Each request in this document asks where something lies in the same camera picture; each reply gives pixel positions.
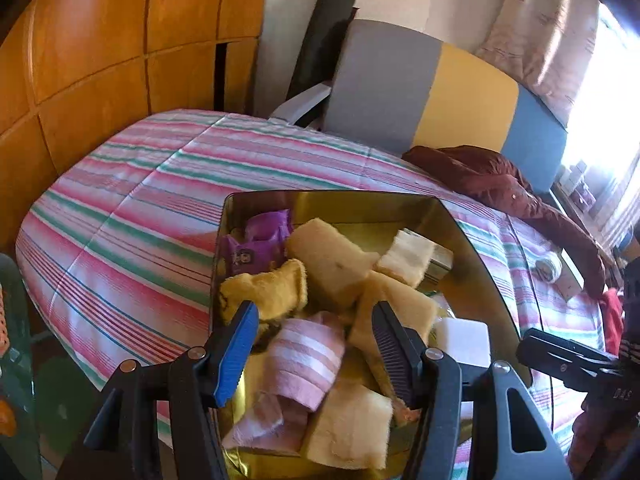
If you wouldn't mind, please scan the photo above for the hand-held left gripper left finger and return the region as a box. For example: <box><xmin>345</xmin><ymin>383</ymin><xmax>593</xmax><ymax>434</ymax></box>
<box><xmin>59</xmin><ymin>300</ymin><xmax>261</xmax><ymax>480</ymax></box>

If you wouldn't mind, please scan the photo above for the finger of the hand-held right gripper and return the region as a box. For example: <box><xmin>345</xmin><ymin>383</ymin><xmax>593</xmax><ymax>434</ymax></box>
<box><xmin>516</xmin><ymin>329</ymin><xmax>623</xmax><ymax>391</ymax></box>

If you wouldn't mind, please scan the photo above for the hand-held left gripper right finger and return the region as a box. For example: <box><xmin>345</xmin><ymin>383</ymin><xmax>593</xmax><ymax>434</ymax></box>
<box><xmin>371</xmin><ymin>301</ymin><xmax>573</xmax><ymax>480</ymax></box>

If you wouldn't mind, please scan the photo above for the yellow sponge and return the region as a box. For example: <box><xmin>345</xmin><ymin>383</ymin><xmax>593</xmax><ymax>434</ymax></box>
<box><xmin>377</xmin><ymin>230</ymin><xmax>436</xmax><ymax>288</ymax></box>
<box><xmin>349</xmin><ymin>270</ymin><xmax>438</xmax><ymax>361</ymax></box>
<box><xmin>285</xmin><ymin>217</ymin><xmax>381</xmax><ymax>311</ymax></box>

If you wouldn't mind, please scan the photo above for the purple snack packet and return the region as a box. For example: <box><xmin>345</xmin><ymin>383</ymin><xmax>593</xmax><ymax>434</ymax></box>
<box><xmin>221</xmin><ymin>232</ymin><xmax>288</xmax><ymax>278</ymax></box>
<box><xmin>244</xmin><ymin>209</ymin><xmax>294</xmax><ymax>242</ymax></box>

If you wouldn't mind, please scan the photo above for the gold tin box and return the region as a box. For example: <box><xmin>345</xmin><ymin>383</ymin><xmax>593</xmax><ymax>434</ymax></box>
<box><xmin>210</xmin><ymin>190</ymin><xmax>533</xmax><ymax>480</ymax></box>

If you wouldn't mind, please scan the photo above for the person's right forearm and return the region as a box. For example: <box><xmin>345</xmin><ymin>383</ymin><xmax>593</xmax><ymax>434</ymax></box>
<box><xmin>567</xmin><ymin>400</ymin><xmax>640</xmax><ymax>478</ymax></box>

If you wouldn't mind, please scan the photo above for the red cloth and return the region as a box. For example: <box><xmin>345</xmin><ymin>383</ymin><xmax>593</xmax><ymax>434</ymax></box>
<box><xmin>597</xmin><ymin>287</ymin><xmax>626</xmax><ymax>356</ymax></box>

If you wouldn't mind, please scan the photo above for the white rectangular block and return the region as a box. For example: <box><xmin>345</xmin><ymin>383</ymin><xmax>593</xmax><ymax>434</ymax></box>
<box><xmin>432</xmin><ymin>317</ymin><xmax>491</xmax><ymax>368</ymax></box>

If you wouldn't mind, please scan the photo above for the yellow towel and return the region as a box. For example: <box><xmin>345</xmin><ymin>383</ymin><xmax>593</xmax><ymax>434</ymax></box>
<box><xmin>220</xmin><ymin>259</ymin><xmax>308</xmax><ymax>326</ymax></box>

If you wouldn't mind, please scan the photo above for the pink striped towel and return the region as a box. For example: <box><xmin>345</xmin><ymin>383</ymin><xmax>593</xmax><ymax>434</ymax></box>
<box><xmin>260</xmin><ymin>311</ymin><xmax>347</xmax><ymax>411</ymax></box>

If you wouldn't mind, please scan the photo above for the plain pink towel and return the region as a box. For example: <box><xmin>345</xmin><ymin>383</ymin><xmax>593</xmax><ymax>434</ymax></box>
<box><xmin>222</xmin><ymin>392</ymin><xmax>311</xmax><ymax>451</ymax></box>

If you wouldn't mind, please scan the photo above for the cream cloth piece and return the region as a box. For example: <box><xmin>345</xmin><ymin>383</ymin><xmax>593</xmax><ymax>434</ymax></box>
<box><xmin>302</xmin><ymin>380</ymin><xmax>393</xmax><ymax>468</ymax></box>

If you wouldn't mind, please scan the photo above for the tape roll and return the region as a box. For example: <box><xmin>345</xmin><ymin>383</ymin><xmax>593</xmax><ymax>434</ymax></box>
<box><xmin>535</xmin><ymin>252</ymin><xmax>566</xmax><ymax>283</ymax></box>

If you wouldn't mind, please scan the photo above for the small silver box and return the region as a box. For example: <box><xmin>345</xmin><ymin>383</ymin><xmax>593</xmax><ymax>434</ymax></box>
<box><xmin>402</xmin><ymin>230</ymin><xmax>454</xmax><ymax>281</ymax></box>

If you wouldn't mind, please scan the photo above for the wooden side desk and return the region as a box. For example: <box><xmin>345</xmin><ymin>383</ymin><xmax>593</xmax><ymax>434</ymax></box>
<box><xmin>550</xmin><ymin>180</ymin><xmax>621</xmax><ymax>266</ymax></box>

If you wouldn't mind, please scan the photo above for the pink striped quilt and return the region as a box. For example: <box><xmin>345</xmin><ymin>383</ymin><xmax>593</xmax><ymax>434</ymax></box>
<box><xmin>15</xmin><ymin>109</ymin><xmax>608</xmax><ymax>461</ymax></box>

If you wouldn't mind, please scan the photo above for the maroon jacket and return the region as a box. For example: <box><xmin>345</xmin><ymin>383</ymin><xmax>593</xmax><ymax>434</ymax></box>
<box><xmin>402</xmin><ymin>145</ymin><xmax>606</xmax><ymax>298</ymax></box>

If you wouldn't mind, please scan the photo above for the pink curtain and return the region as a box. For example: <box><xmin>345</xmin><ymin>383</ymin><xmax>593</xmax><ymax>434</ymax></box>
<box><xmin>475</xmin><ymin>0</ymin><xmax>601</xmax><ymax>128</ymax></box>

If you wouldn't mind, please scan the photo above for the black rolled mat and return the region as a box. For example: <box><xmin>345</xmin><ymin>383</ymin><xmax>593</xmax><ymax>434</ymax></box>
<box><xmin>286</xmin><ymin>0</ymin><xmax>360</xmax><ymax>103</ymax></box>

